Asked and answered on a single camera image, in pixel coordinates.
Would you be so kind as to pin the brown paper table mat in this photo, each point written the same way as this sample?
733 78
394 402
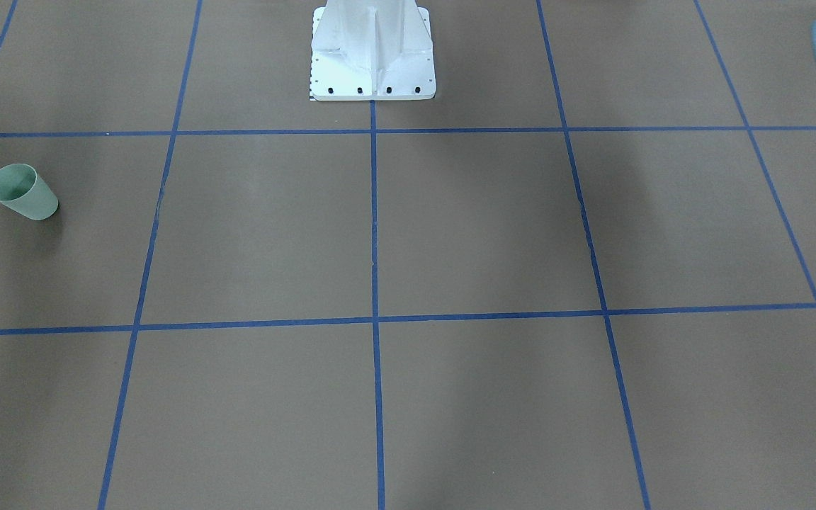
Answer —
582 276

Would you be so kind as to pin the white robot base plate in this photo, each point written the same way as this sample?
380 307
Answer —
372 51

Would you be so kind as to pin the green cup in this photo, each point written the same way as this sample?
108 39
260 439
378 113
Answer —
23 190

